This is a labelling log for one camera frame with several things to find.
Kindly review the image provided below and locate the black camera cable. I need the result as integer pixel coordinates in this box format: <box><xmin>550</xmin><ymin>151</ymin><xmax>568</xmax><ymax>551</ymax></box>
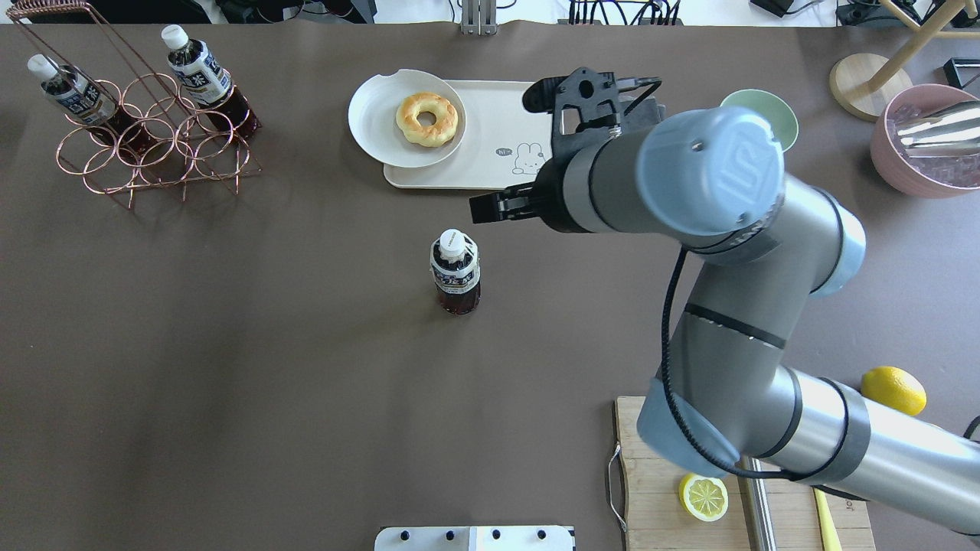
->
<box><xmin>658</xmin><ymin>245</ymin><xmax>797</xmax><ymax>481</ymax></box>

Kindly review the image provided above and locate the copper wire bottle rack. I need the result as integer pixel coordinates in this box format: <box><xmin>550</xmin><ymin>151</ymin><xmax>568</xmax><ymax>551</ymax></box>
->
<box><xmin>6</xmin><ymin>1</ymin><xmax>263</xmax><ymax>209</ymax></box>

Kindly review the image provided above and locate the cream rabbit tray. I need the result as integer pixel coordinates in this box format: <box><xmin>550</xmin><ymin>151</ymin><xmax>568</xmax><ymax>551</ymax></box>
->
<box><xmin>383</xmin><ymin>80</ymin><xmax>552</xmax><ymax>191</ymax></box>

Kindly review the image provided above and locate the yellow plastic knife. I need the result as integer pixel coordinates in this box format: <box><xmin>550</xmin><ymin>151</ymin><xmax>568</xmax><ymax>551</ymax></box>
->
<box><xmin>812</xmin><ymin>487</ymin><xmax>842</xmax><ymax>551</ymax></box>

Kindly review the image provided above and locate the tea bottle in rack right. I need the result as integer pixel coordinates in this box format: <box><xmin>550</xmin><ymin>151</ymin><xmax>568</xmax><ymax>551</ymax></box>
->
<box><xmin>161</xmin><ymin>24</ymin><xmax>260</xmax><ymax>139</ymax></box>

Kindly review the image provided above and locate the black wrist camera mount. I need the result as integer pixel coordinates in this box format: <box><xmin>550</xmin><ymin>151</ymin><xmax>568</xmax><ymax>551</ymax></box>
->
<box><xmin>522</xmin><ymin>67</ymin><xmax>662</xmax><ymax>166</ymax></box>

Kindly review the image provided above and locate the tea bottle in rack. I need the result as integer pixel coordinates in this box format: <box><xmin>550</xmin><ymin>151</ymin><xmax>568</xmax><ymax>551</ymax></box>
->
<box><xmin>27</xmin><ymin>54</ymin><xmax>157</xmax><ymax>161</ymax></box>
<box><xmin>161</xmin><ymin>24</ymin><xmax>260</xmax><ymax>139</ymax></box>

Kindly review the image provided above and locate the pink bowl with ice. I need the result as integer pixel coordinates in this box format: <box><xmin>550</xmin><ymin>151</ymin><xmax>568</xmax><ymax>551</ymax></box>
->
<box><xmin>871</xmin><ymin>84</ymin><xmax>978</xmax><ymax>198</ymax></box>

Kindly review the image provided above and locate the grey folded cloth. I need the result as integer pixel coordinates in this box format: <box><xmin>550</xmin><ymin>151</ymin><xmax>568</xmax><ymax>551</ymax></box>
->
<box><xmin>638</xmin><ymin>96</ymin><xmax>666</xmax><ymax>128</ymax></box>

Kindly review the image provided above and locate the yellow whole lemon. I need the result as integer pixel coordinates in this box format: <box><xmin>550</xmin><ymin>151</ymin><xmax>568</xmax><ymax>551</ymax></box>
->
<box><xmin>860</xmin><ymin>366</ymin><xmax>928</xmax><ymax>416</ymax></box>

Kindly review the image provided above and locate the half lemon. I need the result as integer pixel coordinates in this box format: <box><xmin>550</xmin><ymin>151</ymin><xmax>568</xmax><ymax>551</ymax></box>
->
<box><xmin>677</xmin><ymin>473</ymin><xmax>730</xmax><ymax>523</ymax></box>

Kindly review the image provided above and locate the glazed donut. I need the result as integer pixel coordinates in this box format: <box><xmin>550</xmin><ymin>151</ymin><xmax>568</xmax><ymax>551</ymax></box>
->
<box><xmin>395</xmin><ymin>92</ymin><xmax>459</xmax><ymax>148</ymax></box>

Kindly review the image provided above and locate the wooden cutting board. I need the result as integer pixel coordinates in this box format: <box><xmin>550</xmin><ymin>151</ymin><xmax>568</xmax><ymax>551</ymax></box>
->
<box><xmin>614</xmin><ymin>396</ymin><xmax>877</xmax><ymax>551</ymax></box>

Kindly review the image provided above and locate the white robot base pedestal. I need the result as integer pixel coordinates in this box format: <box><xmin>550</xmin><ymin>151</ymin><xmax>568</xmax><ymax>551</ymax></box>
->
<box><xmin>374</xmin><ymin>524</ymin><xmax>577</xmax><ymax>550</ymax></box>

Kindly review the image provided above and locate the tea bottle white cap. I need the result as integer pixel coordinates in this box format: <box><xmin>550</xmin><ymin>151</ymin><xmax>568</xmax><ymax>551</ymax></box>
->
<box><xmin>430</xmin><ymin>228</ymin><xmax>482</xmax><ymax>316</ymax></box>

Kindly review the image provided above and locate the wooden stand with round base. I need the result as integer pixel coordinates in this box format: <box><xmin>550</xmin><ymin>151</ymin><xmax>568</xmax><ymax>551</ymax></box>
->
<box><xmin>829</xmin><ymin>1</ymin><xmax>978</xmax><ymax>122</ymax></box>

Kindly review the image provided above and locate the green bowl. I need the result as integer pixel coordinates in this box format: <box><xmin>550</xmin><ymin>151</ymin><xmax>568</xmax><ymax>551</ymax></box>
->
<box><xmin>720</xmin><ymin>90</ymin><xmax>799</xmax><ymax>152</ymax></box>

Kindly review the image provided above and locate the steel ice scoop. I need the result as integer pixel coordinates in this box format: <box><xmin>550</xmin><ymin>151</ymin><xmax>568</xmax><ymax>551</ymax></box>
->
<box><xmin>896</xmin><ymin>100</ymin><xmax>979</xmax><ymax>158</ymax></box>

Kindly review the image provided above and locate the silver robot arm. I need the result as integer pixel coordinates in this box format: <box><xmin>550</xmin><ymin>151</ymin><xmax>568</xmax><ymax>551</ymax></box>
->
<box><xmin>470</xmin><ymin>107</ymin><xmax>979</xmax><ymax>540</ymax></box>

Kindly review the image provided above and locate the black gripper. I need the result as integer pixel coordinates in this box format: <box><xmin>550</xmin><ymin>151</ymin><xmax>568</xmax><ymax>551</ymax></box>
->
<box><xmin>469</xmin><ymin>165</ymin><xmax>590</xmax><ymax>233</ymax></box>

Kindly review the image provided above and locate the white plate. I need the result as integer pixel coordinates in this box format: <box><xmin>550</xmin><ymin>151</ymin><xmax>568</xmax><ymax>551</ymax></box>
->
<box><xmin>348</xmin><ymin>69</ymin><xmax>468</xmax><ymax>168</ymax></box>

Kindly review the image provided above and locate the tea bottle in rack left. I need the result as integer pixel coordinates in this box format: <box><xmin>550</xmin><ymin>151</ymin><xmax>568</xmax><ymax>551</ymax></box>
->
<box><xmin>27</xmin><ymin>54</ymin><xmax>157</xmax><ymax>161</ymax></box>

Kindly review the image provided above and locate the steel muddler bar tool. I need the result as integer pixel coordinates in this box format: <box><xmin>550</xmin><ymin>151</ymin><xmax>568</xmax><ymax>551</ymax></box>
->
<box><xmin>740</xmin><ymin>478</ymin><xmax>778</xmax><ymax>550</ymax></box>

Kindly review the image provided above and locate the dark glass tray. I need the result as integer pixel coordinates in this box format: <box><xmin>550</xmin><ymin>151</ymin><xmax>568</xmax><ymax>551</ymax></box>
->
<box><xmin>942</xmin><ymin>58</ymin><xmax>979</xmax><ymax>90</ymax></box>

